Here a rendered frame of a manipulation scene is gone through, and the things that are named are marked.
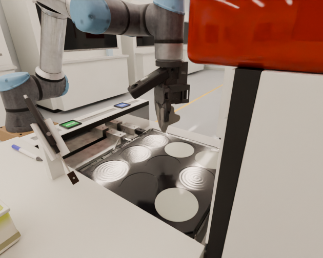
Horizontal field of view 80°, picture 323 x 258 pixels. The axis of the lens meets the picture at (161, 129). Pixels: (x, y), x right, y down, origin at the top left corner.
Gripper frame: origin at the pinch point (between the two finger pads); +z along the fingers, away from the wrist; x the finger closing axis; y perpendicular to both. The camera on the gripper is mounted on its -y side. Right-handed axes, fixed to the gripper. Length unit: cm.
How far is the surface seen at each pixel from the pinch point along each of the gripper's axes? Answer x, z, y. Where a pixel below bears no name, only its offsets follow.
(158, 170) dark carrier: -7.9, 9.0, -4.4
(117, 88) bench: 379, 77, 56
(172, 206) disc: -21.3, 8.9, -6.4
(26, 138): 15.8, 2.9, -39.1
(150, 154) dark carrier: 1.1, 9.0, -3.5
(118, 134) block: 17.4, 8.1, -10.6
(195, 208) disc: -23.8, 8.9, -1.8
